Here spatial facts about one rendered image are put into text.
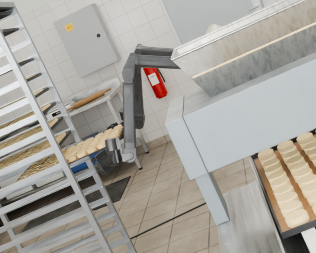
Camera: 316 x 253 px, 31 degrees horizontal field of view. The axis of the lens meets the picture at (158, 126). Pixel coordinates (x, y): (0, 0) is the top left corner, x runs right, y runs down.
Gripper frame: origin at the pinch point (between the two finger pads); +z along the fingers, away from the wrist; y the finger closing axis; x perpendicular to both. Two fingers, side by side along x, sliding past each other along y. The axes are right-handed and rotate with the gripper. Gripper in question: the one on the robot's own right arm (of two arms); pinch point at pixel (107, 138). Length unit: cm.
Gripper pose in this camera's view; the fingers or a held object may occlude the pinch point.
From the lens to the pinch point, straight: 326.4
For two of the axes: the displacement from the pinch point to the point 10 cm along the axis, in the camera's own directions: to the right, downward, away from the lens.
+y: -4.9, -8.6, -1.7
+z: -6.4, 4.9, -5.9
